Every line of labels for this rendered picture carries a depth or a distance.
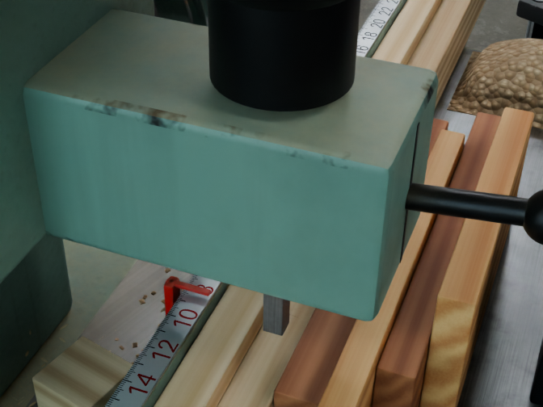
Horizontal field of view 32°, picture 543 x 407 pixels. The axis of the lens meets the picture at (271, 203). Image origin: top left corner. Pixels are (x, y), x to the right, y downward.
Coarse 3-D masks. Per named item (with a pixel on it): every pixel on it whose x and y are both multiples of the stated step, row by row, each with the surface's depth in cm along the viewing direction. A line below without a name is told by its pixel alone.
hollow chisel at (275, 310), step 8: (264, 296) 39; (272, 296) 39; (264, 304) 40; (272, 304) 39; (280, 304) 39; (288, 304) 40; (264, 312) 40; (272, 312) 40; (280, 312) 39; (288, 312) 40; (264, 320) 40; (272, 320) 40; (280, 320) 40; (288, 320) 41; (264, 328) 40; (272, 328) 40; (280, 328) 40
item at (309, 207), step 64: (64, 64) 34; (128, 64) 34; (192, 64) 35; (384, 64) 35; (64, 128) 34; (128, 128) 32; (192, 128) 32; (256, 128) 31; (320, 128) 31; (384, 128) 31; (64, 192) 36; (128, 192) 34; (192, 192) 33; (256, 192) 32; (320, 192) 31; (384, 192) 30; (128, 256) 36; (192, 256) 35; (256, 256) 34; (320, 256) 33; (384, 256) 32
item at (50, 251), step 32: (32, 256) 56; (64, 256) 59; (0, 288) 53; (32, 288) 57; (64, 288) 60; (0, 320) 54; (32, 320) 57; (0, 352) 55; (32, 352) 58; (0, 384) 56
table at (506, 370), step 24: (456, 72) 69; (456, 120) 63; (528, 144) 61; (528, 168) 59; (528, 192) 57; (528, 240) 53; (504, 264) 52; (528, 264) 52; (504, 288) 50; (528, 288) 50; (504, 312) 49; (528, 312) 49; (480, 336) 47; (504, 336) 47; (528, 336) 47; (480, 360) 46; (504, 360) 46; (528, 360) 46; (480, 384) 45; (504, 384) 45; (528, 384) 45
